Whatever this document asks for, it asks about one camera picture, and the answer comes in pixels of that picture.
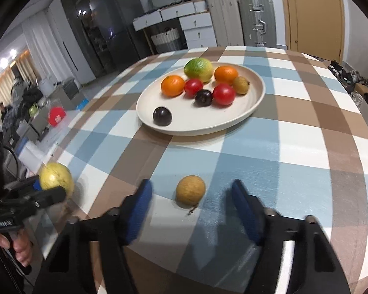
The beige suitcase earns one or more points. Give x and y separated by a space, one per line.
226 19

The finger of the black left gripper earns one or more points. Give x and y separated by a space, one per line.
49 197

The checkered tablecloth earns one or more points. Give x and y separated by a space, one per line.
303 152

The wooden door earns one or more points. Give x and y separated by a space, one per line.
315 27

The grey aluminium suitcase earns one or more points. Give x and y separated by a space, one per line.
258 22

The round brown longan fruit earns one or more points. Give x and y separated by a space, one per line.
190 190

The dark grey refrigerator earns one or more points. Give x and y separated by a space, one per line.
115 21

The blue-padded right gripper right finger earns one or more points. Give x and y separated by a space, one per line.
295 255

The black glass cabinet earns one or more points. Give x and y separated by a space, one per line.
88 36

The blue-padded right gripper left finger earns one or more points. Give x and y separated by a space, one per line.
68 266

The person's left hand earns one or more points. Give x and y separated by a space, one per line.
22 247

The grey white laundry basket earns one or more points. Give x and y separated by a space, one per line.
167 41

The white drawer desk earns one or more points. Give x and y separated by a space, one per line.
194 21

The dark plum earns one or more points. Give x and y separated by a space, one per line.
162 116
203 98

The red gift bag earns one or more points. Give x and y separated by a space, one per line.
55 115

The red tomato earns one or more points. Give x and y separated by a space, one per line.
223 95
192 86

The yellow green lemon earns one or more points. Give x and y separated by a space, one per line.
199 68

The orange tangerine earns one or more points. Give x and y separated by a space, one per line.
172 86
225 74

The yellow pear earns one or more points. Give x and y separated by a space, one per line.
56 174

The cream round plate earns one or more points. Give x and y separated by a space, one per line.
188 119

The brown kiwi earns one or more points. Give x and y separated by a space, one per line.
241 85

